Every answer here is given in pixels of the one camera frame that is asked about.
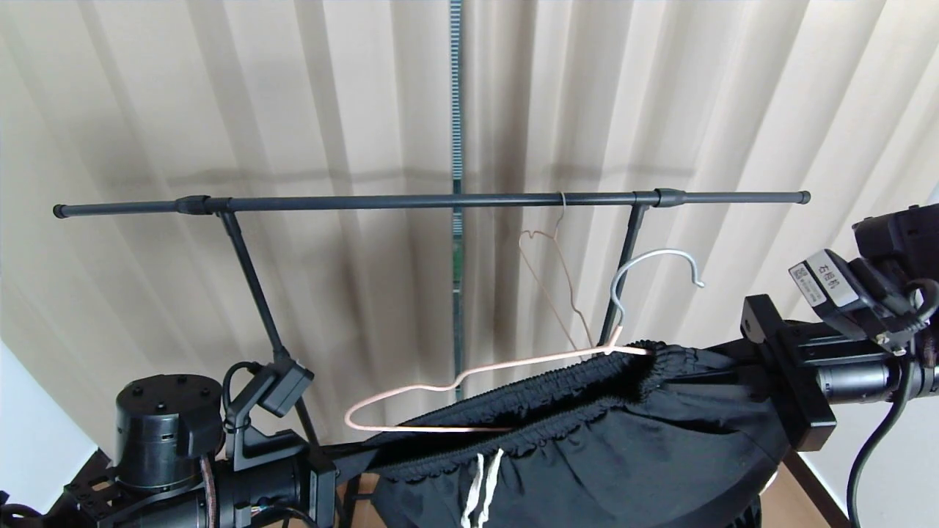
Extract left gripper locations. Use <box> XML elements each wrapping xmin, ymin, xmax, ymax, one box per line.
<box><xmin>213</xmin><ymin>446</ymin><xmax>340</xmax><ymax>528</ymax></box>

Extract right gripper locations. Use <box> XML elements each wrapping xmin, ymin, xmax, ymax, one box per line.
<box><xmin>739</xmin><ymin>293</ymin><xmax>939</xmax><ymax>452</ymax></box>

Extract black shorts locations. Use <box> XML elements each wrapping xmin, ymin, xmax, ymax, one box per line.
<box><xmin>334</xmin><ymin>339</ymin><xmax>789</xmax><ymax>528</ymax></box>

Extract pink clothes hanger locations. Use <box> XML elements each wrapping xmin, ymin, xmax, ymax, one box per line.
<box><xmin>345</xmin><ymin>249</ymin><xmax>705</xmax><ymax>433</ymax></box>
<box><xmin>518</xmin><ymin>192</ymin><xmax>596</xmax><ymax>353</ymax></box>

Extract black clothes rack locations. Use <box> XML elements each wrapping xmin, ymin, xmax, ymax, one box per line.
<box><xmin>54</xmin><ymin>189</ymin><xmax>810</xmax><ymax>528</ymax></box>

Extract beige curtain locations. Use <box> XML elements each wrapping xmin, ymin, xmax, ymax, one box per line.
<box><xmin>0</xmin><ymin>0</ymin><xmax>939</xmax><ymax>459</ymax></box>

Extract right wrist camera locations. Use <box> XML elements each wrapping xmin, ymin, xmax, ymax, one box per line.
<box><xmin>789</xmin><ymin>248</ymin><xmax>925</xmax><ymax>356</ymax></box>

